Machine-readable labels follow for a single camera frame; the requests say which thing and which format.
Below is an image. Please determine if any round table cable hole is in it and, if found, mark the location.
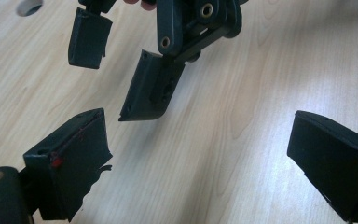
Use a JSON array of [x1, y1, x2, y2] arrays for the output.
[[15, 0, 45, 18]]

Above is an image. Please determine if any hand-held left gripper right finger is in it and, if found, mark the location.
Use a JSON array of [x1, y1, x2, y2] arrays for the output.
[[286, 109, 358, 224]]

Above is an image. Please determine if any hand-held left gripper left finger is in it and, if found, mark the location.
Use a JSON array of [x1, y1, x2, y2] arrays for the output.
[[0, 107, 114, 224]]

